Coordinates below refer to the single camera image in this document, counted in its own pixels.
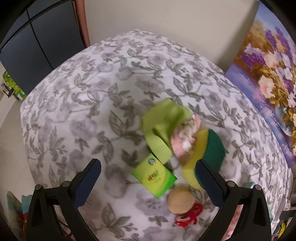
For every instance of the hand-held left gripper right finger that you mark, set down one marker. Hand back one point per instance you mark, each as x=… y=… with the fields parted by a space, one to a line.
x=209 y=183

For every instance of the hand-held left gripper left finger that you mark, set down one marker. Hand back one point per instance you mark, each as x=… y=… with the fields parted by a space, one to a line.
x=89 y=183

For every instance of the tan round cookie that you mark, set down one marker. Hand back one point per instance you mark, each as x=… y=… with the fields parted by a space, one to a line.
x=180 y=200

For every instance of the yellow and green sponge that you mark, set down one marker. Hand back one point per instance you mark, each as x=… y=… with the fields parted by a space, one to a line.
x=215 y=146

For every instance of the pink floral scrunchie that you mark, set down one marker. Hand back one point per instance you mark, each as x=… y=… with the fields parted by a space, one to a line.
x=182 y=136

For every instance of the green tea box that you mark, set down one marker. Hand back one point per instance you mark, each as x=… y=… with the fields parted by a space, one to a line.
x=155 y=178

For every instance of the light green cloth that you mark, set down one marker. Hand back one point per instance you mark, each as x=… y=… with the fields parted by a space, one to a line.
x=159 y=125

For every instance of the colourful printed bag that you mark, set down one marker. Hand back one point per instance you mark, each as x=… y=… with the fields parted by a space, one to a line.
x=13 y=204

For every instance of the grey floral blanket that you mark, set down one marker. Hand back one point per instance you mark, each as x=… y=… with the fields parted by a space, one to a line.
x=92 y=92

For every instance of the green printed box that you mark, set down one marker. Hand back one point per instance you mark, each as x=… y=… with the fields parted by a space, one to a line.
x=18 y=91

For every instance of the flower painting canvas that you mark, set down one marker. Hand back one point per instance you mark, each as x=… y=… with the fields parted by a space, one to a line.
x=266 y=69

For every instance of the dark cabinet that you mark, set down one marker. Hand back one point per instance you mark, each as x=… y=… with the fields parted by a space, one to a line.
x=34 y=46

